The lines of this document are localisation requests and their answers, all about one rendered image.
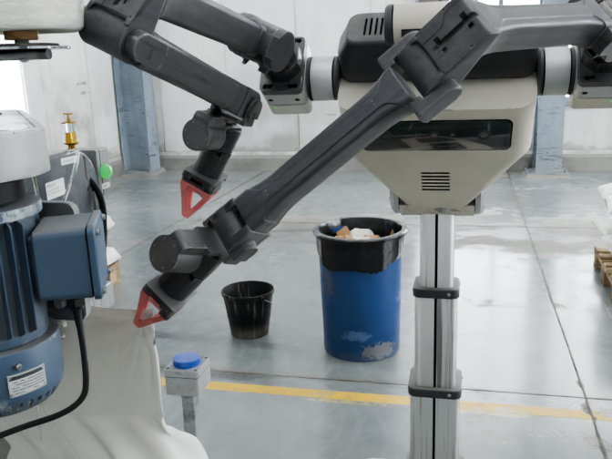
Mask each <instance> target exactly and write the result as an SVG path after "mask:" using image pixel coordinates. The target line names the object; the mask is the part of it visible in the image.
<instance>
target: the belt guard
mask: <svg viewBox="0 0 612 459"><path fill-rule="evenodd" d="M0 113H2V115H0V183H2V182H7V181H13V180H19V179H26V178H31V177H34V176H38V175H41V174H44V173H46V172H47V171H48V170H50V161H49V154H48V147H47V140H46V129H45V127H44V126H42V125H41V124H40V123H38V122H37V121H36V120H35V119H33V118H32V117H30V116H29V115H28V114H27V113H26V112H25V111H24V110H21V109H3V110H0Z"/></svg>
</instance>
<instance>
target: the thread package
mask: <svg viewBox="0 0 612 459"><path fill-rule="evenodd" d="M83 27H84V0H0V36H4V40H5V41H14V40H16V39H29V40H38V39H39V38H38V35H45V34H68V33H76V32H78V31H80V30H82V28H83Z"/></svg>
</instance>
